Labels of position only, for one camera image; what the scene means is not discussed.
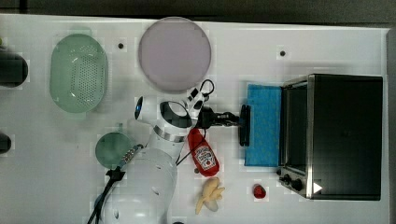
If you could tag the green mug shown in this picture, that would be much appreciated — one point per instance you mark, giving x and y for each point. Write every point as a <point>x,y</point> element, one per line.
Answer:
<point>111,147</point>

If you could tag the green perforated colander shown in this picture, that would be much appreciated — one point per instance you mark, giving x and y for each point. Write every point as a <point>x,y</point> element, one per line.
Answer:
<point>78,73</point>

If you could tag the small red tomato toy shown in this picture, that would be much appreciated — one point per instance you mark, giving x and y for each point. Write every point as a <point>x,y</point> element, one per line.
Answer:
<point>259,191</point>

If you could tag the lilac round plate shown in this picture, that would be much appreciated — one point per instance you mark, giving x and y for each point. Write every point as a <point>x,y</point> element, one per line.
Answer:
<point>174,54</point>

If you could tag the small black cup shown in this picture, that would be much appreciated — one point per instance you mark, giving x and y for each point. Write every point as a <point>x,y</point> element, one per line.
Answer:
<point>5,143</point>

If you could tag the black pot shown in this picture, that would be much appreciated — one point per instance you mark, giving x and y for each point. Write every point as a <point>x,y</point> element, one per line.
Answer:
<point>13,69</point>

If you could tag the peeled toy banana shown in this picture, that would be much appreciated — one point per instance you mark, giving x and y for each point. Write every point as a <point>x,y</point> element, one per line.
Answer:
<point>210,195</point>

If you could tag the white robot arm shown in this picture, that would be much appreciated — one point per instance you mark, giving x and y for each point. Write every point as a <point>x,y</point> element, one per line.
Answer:
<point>140,189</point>

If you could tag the red ketchup bottle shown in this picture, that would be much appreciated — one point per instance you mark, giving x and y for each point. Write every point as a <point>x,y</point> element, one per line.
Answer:
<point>202,154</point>

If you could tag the black toaster oven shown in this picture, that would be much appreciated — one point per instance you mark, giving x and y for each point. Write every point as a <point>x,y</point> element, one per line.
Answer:
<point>331,137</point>

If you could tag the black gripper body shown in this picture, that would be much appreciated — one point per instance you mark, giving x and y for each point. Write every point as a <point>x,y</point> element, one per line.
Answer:
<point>208,118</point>

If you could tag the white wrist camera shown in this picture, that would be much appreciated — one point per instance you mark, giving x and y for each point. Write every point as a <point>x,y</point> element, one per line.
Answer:
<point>195,99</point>

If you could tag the blue glass oven door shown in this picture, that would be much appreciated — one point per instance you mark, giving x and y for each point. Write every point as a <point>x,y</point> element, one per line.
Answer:
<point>264,131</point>

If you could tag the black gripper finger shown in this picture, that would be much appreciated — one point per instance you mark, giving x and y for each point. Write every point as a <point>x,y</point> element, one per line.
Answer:
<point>229,123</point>
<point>229,115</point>

